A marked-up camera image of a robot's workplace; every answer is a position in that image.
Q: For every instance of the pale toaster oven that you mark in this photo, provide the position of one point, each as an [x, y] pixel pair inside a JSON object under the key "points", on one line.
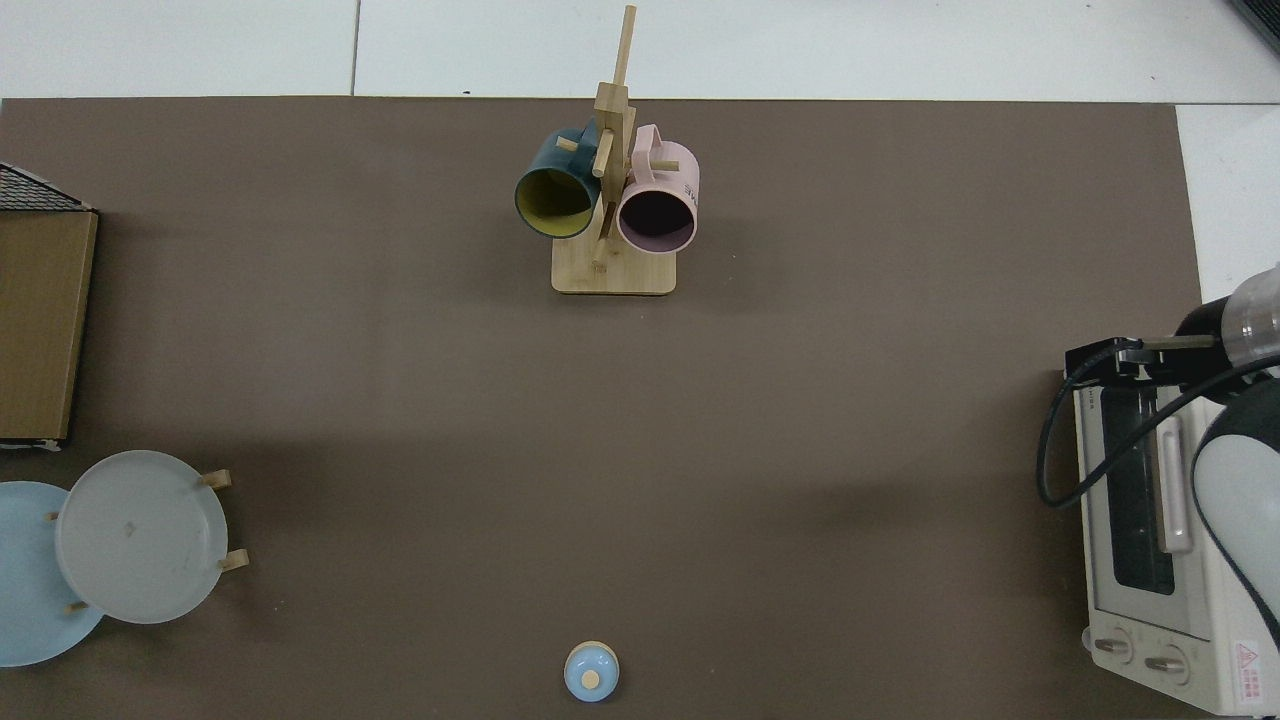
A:
{"points": [[1180, 600]]}

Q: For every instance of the toaster oven knob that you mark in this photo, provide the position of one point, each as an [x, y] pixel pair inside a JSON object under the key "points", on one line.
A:
{"points": [[1113, 645], [1165, 662]]}

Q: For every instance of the dark grey corner object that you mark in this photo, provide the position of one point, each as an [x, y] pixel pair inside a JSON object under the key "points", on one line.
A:
{"points": [[1265, 15]]}

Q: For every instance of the pink cup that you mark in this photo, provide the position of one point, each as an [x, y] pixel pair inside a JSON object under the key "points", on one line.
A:
{"points": [[655, 220]]}

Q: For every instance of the wooden cup stand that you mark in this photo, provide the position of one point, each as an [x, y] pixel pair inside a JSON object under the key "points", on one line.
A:
{"points": [[612, 275]]}

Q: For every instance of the brown table cloth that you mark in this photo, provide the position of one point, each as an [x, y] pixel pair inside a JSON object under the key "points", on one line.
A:
{"points": [[600, 450]]}

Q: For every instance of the dark teal cup yellow inside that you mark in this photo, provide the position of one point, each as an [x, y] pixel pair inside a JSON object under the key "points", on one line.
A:
{"points": [[550, 200]]}

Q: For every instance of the wooden plate rack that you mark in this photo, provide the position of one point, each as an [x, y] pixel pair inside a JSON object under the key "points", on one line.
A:
{"points": [[238, 560]]}

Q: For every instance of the grey plate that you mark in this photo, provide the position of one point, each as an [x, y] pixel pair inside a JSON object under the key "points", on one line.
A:
{"points": [[140, 540]]}

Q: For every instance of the light blue plate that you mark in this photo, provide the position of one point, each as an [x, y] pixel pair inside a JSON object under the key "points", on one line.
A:
{"points": [[30, 600]]}

